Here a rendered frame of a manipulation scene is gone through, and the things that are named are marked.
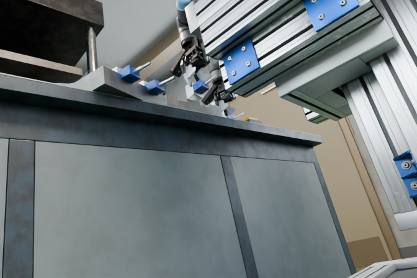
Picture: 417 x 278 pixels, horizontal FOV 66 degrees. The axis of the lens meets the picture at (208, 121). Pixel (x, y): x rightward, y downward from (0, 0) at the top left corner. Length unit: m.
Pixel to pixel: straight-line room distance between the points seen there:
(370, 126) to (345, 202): 2.53
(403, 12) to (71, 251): 0.86
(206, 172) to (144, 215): 0.28
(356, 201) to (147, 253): 2.64
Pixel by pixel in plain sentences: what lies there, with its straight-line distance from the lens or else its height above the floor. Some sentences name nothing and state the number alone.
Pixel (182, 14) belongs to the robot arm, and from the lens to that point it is 1.30.
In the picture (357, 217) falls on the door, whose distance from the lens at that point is 3.30.
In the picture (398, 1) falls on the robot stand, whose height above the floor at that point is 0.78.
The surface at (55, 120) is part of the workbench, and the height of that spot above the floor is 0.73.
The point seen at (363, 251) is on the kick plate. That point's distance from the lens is 3.32.
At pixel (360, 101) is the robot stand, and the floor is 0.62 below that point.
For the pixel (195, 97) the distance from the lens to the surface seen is 1.17.
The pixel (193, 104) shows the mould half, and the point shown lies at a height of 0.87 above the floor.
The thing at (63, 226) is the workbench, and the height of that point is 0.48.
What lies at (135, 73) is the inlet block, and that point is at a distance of 0.90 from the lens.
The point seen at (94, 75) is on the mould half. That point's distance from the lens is 0.88.
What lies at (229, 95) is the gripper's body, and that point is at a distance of 1.54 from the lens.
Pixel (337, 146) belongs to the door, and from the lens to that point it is 3.36.
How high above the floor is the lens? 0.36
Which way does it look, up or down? 23 degrees up
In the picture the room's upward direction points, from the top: 12 degrees counter-clockwise
